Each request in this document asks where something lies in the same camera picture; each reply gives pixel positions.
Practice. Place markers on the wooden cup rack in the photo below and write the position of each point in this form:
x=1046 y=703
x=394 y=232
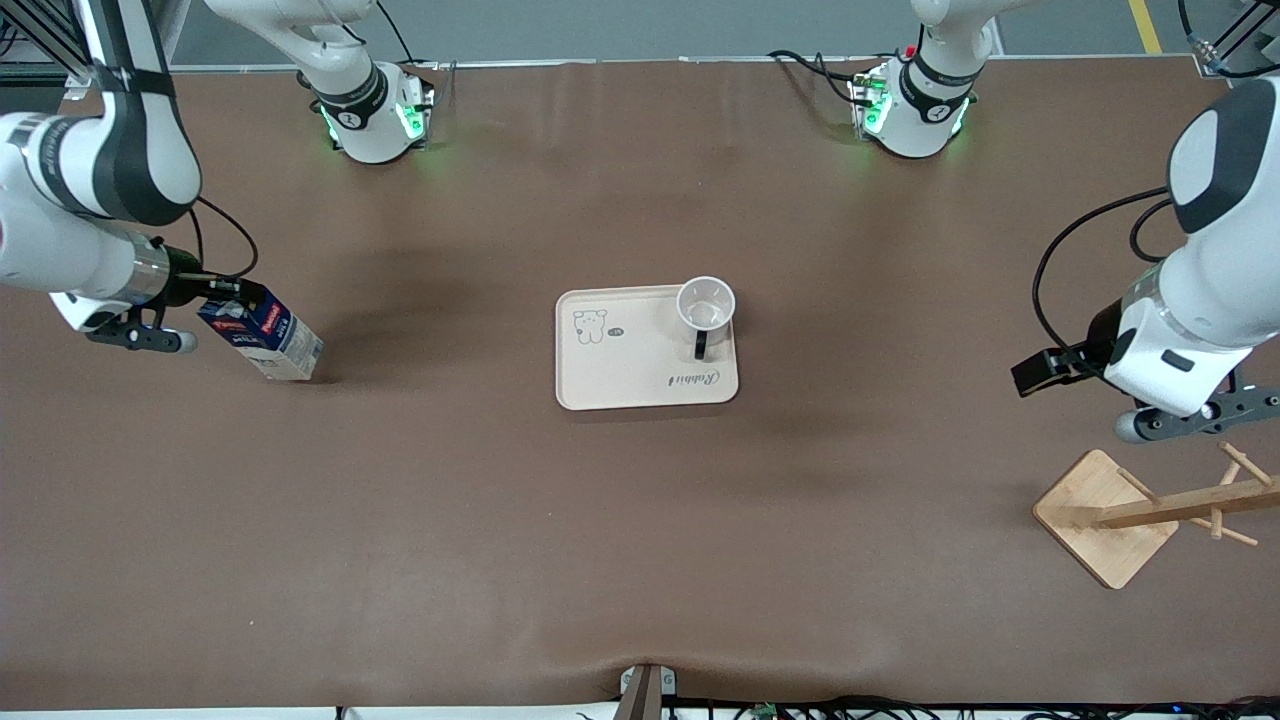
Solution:
x=1100 y=520

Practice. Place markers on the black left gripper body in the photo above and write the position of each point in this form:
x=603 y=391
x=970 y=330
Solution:
x=1096 y=346

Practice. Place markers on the blue milk carton green cap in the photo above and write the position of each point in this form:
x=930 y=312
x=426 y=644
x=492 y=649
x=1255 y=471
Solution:
x=280 y=345

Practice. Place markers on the cream rectangular tray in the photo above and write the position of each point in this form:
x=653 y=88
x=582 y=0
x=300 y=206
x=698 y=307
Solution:
x=630 y=375

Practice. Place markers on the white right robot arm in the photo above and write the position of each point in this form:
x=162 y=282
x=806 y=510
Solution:
x=100 y=150

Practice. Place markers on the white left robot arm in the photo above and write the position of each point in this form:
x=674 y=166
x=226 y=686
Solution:
x=1200 y=330

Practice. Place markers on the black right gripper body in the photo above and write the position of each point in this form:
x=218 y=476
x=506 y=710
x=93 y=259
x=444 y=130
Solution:
x=186 y=285

